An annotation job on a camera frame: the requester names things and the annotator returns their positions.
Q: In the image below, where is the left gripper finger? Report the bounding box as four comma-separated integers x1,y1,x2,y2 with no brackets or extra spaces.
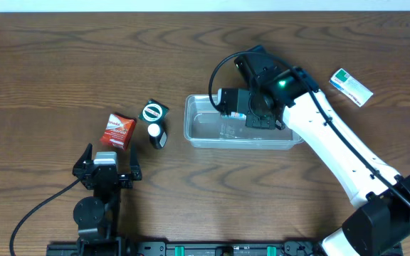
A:
130,144,140,174
76,143,93,167

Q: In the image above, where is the blue fever patch box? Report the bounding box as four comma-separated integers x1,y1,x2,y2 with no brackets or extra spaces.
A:
221,112,247,121

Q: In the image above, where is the white green medicine box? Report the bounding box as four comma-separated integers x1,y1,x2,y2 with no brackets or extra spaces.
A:
329,68,373,107

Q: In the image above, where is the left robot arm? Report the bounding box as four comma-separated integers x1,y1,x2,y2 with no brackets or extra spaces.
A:
72,144,142,256

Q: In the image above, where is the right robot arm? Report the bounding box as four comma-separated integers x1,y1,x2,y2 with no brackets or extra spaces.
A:
219,46,410,255

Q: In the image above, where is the clear plastic container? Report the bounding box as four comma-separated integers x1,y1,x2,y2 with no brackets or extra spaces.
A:
184,95,304,150

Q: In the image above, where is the dark bottle white cap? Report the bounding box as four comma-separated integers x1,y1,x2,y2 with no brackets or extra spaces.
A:
147,123,167,149

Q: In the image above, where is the green Zam-Buk box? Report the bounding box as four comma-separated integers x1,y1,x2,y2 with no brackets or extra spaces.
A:
139,99,169,124

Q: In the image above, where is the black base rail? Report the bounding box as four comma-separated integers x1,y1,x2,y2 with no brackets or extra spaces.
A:
46,241,324,256

